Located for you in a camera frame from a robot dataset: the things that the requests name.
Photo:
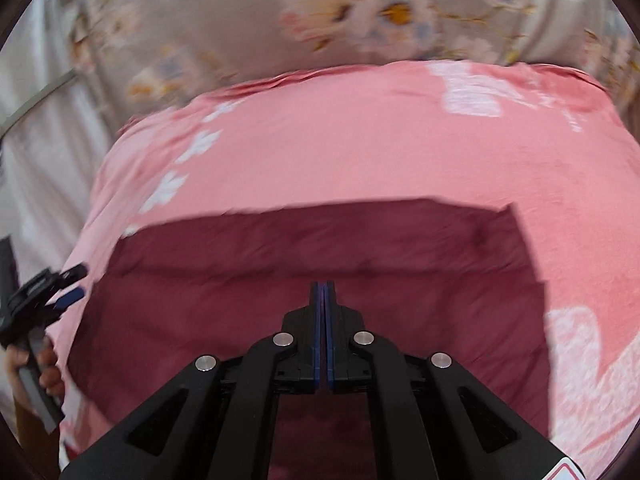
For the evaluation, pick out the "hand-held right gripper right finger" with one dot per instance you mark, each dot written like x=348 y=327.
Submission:
x=331 y=350

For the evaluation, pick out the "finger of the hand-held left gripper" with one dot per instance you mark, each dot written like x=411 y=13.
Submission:
x=67 y=299
x=75 y=272

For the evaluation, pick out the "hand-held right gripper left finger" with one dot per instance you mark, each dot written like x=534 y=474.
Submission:
x=318 y=350

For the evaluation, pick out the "maroon puffer jacket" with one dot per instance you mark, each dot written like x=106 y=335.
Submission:
x=425 y=270

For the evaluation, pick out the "person's left forearm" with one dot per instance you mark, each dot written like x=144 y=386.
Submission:
x=35 y=445

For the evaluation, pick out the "person's left hand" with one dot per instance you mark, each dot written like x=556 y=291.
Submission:
x=50 y=370

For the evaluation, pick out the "white satin curtain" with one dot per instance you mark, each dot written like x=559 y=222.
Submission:
x=45 y=170

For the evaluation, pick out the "pink printed blanket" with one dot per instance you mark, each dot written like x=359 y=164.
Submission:
x=375 y=150

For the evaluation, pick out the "grey floral sheet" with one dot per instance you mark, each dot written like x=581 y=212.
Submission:
x=240 y=20

